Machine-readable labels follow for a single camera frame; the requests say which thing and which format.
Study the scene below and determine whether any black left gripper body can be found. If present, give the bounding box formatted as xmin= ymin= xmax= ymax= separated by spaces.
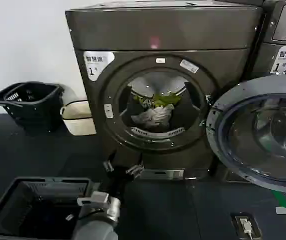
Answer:
xmin=99 ymin=166 xmax=134 ymax=201

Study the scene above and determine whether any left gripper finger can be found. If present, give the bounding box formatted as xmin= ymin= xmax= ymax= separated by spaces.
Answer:
xmin=125 ymin=152 xmax=145 ymax=179
xmin=102 ymin=151 xmax=120 ymax=173

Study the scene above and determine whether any cream plastic bin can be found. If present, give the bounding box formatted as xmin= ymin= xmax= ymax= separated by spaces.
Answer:
xmin=60 ymin=83 xmax=97 ymax=137

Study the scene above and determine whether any white grey garment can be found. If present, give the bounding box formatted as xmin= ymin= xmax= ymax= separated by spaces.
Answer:
xmin=130 ymin=103 xmax=176 ymax=130

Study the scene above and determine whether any green garment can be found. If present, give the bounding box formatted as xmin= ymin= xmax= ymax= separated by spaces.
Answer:
xmin=132 ymin=91 xmax=184 ymax=107

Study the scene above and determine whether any black slotted shopping basket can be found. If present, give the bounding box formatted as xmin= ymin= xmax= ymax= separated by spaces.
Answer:
xmin=0 ymin=81 xmax=65 ymax=135
xmin=4 ymin=83 xmax=60 ymax=104

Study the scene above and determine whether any black plastic laundry basket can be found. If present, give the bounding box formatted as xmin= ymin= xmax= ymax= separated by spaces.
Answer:
xmin=0 ymin=176 xmax=101 ymax=240

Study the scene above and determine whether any black floor socket box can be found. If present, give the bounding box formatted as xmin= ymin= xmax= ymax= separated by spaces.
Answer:
xmin=230 ymin=211 xmax=262 ymax=240

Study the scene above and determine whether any white plug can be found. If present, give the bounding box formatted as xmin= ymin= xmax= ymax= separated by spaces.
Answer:
xmin=238 ymin=217 xmax=252 ymax=232

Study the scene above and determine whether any round glass dryer door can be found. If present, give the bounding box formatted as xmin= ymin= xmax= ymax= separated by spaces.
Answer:
xmin=205 ymin=73 xmax=286 ymax=195

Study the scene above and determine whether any grey front-loading dryer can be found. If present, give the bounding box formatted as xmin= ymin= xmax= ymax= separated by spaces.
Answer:
xmin=65 ymin=1 xmax=264 ymax=181

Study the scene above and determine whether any grey washing machine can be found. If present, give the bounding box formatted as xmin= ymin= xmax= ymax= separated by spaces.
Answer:
xmin=250 ymin=0 xmax=286 ymax=79

